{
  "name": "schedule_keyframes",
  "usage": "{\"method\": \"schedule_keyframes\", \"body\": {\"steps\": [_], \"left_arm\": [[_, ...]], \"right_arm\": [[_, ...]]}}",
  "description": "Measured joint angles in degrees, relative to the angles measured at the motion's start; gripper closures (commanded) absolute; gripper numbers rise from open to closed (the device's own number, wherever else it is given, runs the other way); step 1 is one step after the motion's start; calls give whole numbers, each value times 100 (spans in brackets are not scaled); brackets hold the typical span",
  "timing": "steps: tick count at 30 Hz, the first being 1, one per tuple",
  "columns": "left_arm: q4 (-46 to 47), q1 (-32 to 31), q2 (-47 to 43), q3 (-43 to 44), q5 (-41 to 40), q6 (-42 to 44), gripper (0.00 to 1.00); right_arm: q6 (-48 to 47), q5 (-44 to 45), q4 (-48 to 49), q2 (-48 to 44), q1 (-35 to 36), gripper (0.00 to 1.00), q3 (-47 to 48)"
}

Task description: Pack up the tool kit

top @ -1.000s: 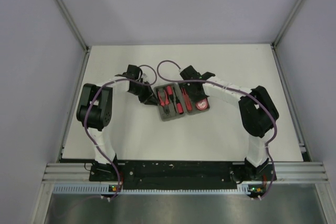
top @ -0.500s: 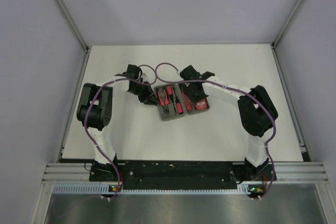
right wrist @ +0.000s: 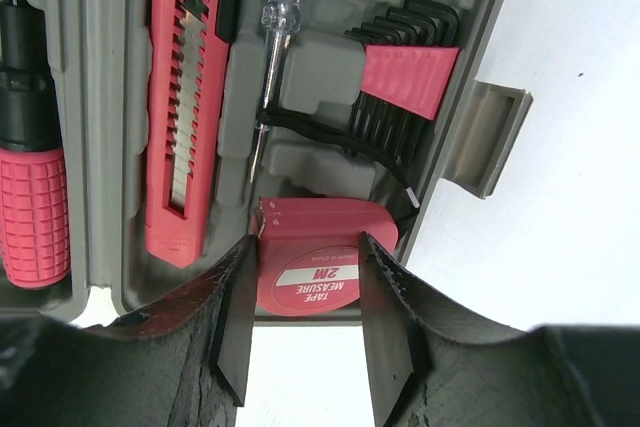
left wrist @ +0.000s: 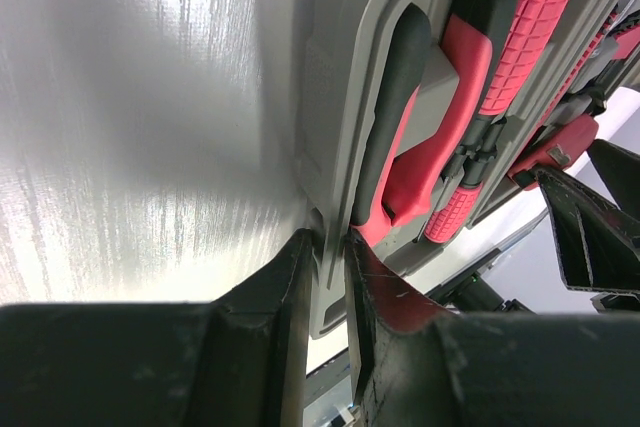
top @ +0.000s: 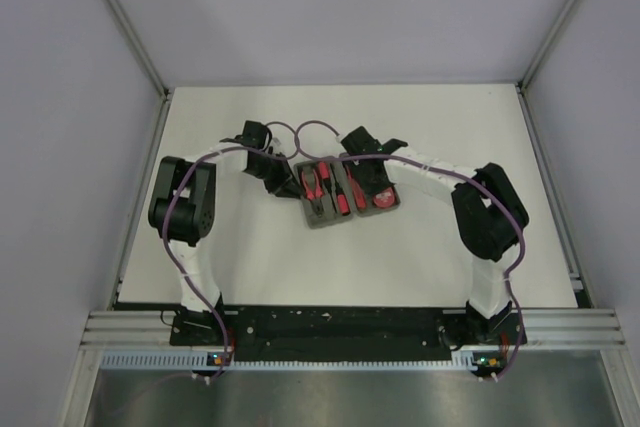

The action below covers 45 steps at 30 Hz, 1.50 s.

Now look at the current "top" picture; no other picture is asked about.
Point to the left aluminium corner post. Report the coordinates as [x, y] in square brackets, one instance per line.
[136, 46]

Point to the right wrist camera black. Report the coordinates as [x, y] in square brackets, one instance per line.
[360, 142]

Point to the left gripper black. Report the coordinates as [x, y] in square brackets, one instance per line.
[284, 185]

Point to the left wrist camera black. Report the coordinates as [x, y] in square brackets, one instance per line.
[256, 135]

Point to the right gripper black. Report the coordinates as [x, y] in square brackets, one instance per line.
[357, 172]

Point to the aluminium front frame rail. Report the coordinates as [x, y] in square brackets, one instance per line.
[546, 329]

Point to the red black screwdriver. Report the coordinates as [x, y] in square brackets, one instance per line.
[324, 172]
[342, 205]

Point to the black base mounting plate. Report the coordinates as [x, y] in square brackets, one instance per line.
[344, 334]

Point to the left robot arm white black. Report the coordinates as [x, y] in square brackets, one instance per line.
[182, 206]

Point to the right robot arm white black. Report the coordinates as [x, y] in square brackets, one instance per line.
[489, 214]

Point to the red utility knife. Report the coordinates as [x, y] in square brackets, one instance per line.
[358, 194]

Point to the red black pliers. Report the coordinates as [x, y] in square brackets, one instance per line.
[313, 190]

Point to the red tape measure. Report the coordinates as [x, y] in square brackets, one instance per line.
[385, 199]

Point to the grey slotted cable duct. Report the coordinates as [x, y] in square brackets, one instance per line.
[204, 361]

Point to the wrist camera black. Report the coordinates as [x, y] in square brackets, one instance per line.
[256, 135]
[360, 142]

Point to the grey plastic tool case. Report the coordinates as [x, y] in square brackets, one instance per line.
[331, 217]

